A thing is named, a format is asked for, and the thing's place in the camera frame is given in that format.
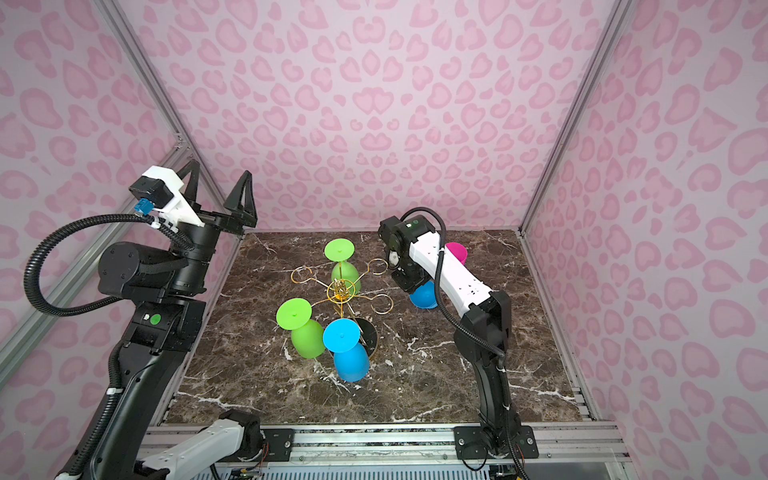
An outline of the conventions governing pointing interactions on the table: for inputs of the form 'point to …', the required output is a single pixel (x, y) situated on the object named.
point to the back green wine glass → (341, 250)
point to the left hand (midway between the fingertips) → (214, 162)
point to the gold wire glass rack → (341, 290)
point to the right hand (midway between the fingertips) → (418, 284)
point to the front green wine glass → (307, 335)
